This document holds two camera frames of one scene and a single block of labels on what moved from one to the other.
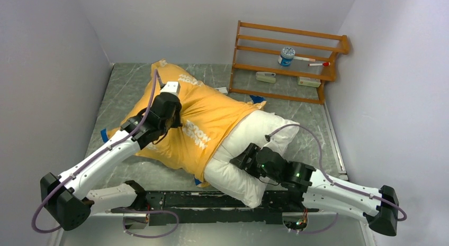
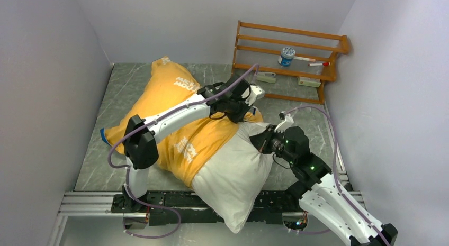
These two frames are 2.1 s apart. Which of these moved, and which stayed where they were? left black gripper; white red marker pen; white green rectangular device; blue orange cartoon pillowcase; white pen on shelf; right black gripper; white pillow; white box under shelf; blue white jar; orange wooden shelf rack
Moved: blue orange cartoon pillowcase; white pillow; left black gripper; right black gripper
Stayed: white box under shelf; white green rectangular device; blue white jar; white pen on shelf; white red marker pen; orange wooden shelf rack
